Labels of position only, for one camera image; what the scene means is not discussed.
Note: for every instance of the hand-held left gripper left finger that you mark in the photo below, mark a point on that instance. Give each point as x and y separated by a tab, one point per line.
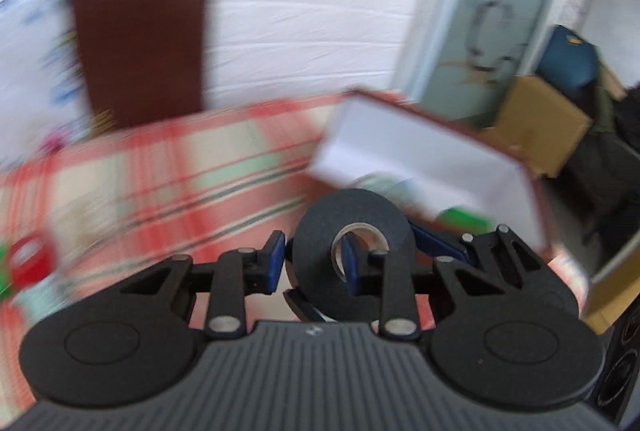
273	261

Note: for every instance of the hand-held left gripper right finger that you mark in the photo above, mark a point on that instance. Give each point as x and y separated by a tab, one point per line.
351	263

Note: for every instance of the black tape roll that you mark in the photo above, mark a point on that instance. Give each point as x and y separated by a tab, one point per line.
320	231

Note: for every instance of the brown cardboard box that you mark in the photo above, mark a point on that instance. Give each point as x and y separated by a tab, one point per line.
415	151

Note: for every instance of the green packet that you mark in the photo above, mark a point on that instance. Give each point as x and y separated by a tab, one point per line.
460	218

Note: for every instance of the red plaid blanket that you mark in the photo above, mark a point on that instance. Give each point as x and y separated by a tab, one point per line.
165	181

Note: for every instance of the tan cardboard box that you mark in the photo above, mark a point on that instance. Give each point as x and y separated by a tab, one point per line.
542	126

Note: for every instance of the red-capped bottle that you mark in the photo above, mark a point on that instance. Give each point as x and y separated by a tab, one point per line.
31	258

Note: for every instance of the light wooden furniture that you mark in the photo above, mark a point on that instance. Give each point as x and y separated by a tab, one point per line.
617	281

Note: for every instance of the dark clothing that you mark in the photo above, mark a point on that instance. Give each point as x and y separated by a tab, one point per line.
607	176

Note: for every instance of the black speaker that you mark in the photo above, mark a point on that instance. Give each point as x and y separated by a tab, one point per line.
622	371

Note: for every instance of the glass door with cartoon drawing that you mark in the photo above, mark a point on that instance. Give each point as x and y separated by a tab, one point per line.
480	1

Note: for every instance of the white floral sheet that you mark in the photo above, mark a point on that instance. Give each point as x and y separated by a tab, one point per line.
35	76

